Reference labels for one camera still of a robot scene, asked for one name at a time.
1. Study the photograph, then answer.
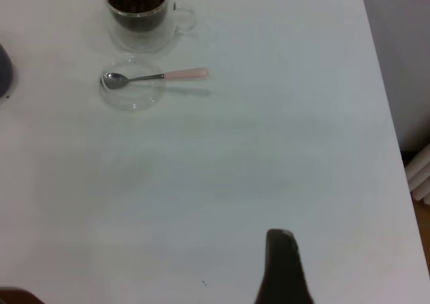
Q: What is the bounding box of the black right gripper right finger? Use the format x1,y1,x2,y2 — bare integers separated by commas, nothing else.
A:
254,229,315,304

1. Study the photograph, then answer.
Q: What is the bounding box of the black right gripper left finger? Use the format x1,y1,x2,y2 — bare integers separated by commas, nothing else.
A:
0,287,44,304

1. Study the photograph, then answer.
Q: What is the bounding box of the metal spoon with pink handle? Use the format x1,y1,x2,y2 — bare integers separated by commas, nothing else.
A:
99,67,210,90

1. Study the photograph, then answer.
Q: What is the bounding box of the dark grey ceramic mug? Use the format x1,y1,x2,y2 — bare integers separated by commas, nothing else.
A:
0,43,16,98

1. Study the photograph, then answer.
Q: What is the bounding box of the clear round glass lid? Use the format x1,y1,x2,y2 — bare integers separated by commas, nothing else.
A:
99,56,167,111

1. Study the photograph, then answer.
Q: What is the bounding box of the white radiator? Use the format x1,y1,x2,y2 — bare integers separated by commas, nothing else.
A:
404,145,430,206

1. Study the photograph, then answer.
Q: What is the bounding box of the clear glass handled cup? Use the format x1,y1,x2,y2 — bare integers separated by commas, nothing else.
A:
102,0,198,54

